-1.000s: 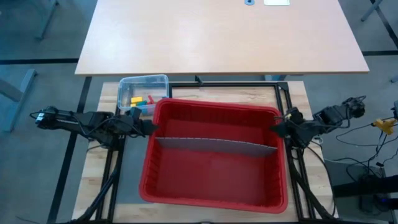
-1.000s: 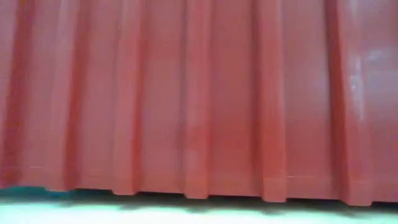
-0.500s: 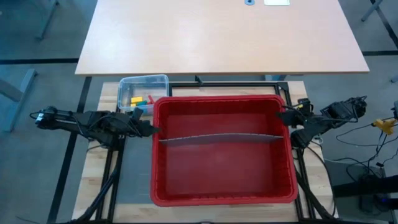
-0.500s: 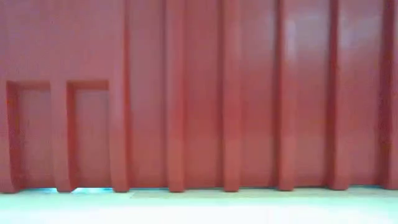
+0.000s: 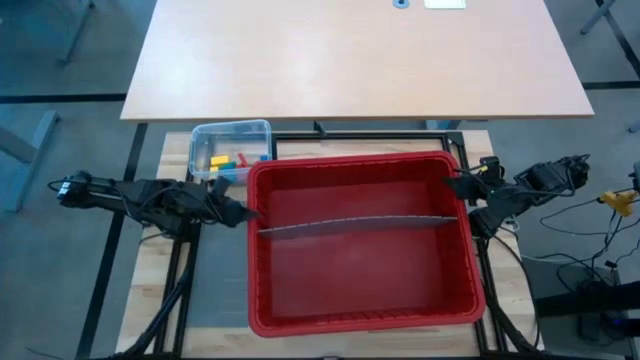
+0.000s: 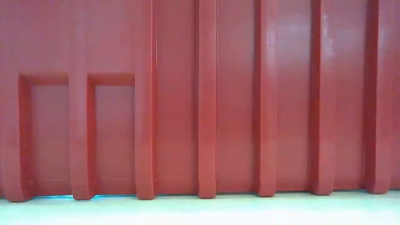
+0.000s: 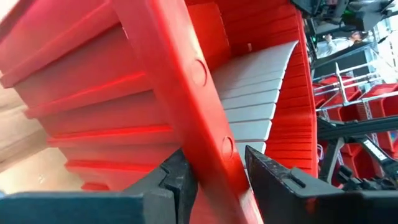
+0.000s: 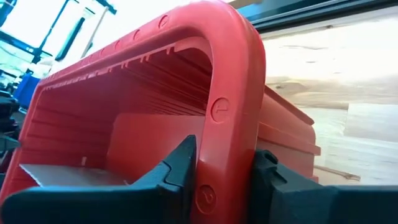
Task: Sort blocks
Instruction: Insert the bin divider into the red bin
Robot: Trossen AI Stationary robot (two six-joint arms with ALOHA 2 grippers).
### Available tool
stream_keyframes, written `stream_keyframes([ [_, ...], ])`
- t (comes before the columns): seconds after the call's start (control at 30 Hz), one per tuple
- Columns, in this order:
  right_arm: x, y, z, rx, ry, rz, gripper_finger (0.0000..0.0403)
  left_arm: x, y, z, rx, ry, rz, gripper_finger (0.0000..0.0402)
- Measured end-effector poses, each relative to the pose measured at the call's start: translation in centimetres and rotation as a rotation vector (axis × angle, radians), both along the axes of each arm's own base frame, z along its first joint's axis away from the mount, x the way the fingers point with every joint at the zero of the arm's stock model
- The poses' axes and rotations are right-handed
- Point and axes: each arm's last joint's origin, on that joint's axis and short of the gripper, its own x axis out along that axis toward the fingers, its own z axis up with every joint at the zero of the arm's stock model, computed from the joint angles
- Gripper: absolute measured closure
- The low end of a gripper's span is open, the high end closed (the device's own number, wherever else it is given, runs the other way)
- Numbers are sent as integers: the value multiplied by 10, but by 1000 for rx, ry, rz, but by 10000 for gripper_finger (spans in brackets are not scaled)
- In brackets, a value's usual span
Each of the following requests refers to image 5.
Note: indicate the grey slotted divider panel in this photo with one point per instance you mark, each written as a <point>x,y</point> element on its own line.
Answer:
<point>360,225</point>

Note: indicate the grey metal furniture leg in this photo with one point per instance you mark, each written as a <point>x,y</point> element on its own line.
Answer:
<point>597,15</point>
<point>77,30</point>
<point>30,150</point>

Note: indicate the green block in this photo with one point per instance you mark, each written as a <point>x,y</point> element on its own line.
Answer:
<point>228,165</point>

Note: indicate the light wooden desk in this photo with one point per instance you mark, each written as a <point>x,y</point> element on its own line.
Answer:
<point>350,60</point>

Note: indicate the clear plastic container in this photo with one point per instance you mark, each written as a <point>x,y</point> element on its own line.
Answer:
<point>230,137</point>

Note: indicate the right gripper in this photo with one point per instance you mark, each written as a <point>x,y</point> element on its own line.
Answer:
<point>487,200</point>

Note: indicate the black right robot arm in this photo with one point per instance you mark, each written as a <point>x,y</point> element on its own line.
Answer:
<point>545,180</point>

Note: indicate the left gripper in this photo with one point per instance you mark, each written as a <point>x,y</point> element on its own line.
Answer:
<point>222,200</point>

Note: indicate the long red block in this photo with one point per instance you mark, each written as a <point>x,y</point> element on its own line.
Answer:
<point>242,159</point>

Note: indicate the white paper sheet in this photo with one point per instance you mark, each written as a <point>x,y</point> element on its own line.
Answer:
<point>445,3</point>

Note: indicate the red plastic bin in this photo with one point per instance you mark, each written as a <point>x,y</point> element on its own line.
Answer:
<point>365,280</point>

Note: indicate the grey desk grommet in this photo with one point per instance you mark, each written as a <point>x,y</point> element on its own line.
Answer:
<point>401,3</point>

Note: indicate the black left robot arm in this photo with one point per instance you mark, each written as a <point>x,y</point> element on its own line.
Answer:
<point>145,197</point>

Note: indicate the yellow connector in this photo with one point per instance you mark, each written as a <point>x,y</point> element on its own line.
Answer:
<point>616,201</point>

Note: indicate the black frame bracket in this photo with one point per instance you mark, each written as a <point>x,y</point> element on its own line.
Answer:
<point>320,129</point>

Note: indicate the yellow block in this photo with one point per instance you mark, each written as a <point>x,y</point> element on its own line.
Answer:
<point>219,160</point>

